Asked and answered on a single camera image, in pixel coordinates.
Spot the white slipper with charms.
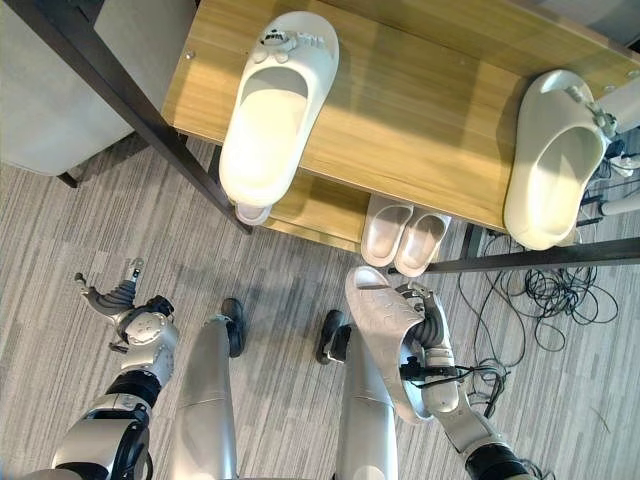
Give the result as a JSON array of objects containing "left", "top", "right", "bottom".
[
  {"left": 503, "top": 69, "right": 613, "bottom": 251},
  {"left": 218, "top": 10, "right": 342, "bottom": 209}
]

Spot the plain white slipper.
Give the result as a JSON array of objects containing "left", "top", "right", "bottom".
[
  {"left": 231, "top": 198, "right": 275, "bottom": 225},
  {"left": 393, "top": 211, "right": 452, "bottom": 278},
  {"left": 360, "top": 195, "right": 416, "bottom": 266}
]

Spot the wooden shoe rack, black frame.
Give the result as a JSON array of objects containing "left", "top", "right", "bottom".
[{"left": 8, "top": 0, "right": 640, "bottom": 276}]

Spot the black cable tangle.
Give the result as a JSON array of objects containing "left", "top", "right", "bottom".
[{"left": 458, "top": 230, "right": 622, "bottom": 419}]

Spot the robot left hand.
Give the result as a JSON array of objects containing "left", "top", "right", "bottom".
[{"left": 74, "top": 256, "right": 153, "bottom": 323}]

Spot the robot right leg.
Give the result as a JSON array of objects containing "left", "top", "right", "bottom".
[{"left": 315, "top": 309, "right": 402, "bottom": 480}]

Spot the grey-white slipper with patterned sole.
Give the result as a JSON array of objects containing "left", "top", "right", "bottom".
[{"left": 344, "top": 266, "right": 437, "bottom": 419}]

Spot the grey upholstered sofa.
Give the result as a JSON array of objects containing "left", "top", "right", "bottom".
[{"left": 0, "top": 0, "right": 197, "bottom": 190}]

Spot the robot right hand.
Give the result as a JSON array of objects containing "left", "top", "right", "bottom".
[{"left": 394, "top": 281, "right": 454, "bottom": 362}]

